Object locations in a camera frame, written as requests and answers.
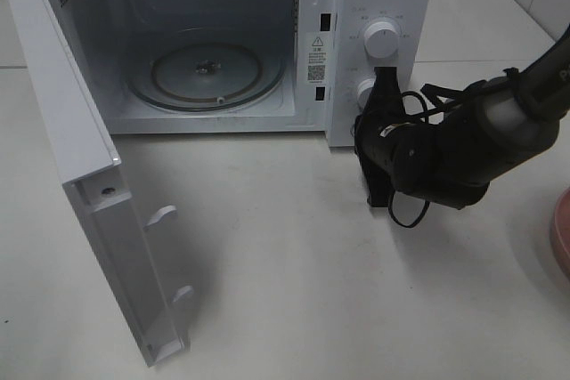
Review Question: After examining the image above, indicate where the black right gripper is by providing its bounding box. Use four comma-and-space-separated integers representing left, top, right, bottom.
354, 67, 445, 208

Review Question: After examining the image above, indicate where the pink round plate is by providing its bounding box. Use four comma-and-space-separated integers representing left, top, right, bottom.
550, 189, 570, 278

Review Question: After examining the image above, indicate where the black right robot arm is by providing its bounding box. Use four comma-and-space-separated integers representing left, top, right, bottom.
354, 33, 569, 209

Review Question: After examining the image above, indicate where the white lower timer knob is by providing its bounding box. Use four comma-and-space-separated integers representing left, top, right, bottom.
356, 78, 375, 109

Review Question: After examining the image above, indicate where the white upper power knob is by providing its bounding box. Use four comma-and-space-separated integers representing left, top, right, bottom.
362, 17, 401, 60

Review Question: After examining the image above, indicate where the white warning label sticker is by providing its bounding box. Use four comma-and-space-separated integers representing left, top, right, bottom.
303, 31, 330, 85

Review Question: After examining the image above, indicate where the white microwave oven body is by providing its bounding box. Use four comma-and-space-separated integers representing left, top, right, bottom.
61, 0, 428, 147

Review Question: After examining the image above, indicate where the glass microwave turntable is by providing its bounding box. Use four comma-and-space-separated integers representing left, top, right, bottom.
125, 28, 293, 113

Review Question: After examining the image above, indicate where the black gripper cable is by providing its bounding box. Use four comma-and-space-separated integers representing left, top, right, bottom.
354, 90, 455, 229

